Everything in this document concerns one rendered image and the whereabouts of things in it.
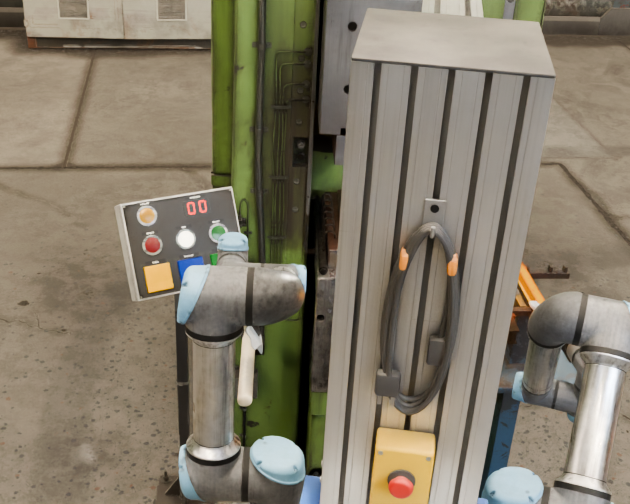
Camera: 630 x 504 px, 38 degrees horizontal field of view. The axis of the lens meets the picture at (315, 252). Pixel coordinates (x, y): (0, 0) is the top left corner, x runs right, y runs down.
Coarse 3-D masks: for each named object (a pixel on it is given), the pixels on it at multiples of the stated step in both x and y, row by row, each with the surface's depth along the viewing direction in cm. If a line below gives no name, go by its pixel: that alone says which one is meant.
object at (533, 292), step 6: (522, 264) 280; (522, 270) 276; (522, 276) 273; (528, 276) 273; (522, 282) 273; (528, 282) 270; (534, 282) 270; (528, 288) 267; (534, 288) 267; (528, 294) 267; (534, 294) 264; (540, 294) 265; (534, 300) 262; (540, 300) 262
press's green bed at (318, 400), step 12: (312, 396) 305; (324, 396) 305; (312, 408) 308; (324, 408) 308; (312, 420) 312; (324, 420) 311; (312, 432) 314; (324, 432) 314; (312, 444) 316; (312, 456) 319; (312, 468) 321
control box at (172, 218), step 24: (192, 192) 265; (216, 192) 268; (120, 216) 258; (168, 216) 261; (192, 216) 264; (216, 216) 267; (144, 240) 258; (168, 240) 261; (216, 240) 267; (144, 264) 258; (144, 288) 258
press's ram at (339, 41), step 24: (336, 0) 246; (360, 0) 246; (384, 0) 246; (408, 0) 247; (336, 24) 249; (360, 24) 249; (336, 48) 253; (336, 72) 256; (336, 96) 259; (336, 120) 263
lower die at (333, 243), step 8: (328, 192) 320; (336, 192) 321; (336, 200) 315; (328, 208) 309; (336, 208) 310; (328, 216) 304; (336, 216) 304; (336, 224) 299; (328, 232) 294; (336, 232) 295; (328, 240) 290; (336, 240) 290; (328, 248) 286; (336, 248) 285; (328, 256) 285; (336, 256) 285; (328, 264) 287
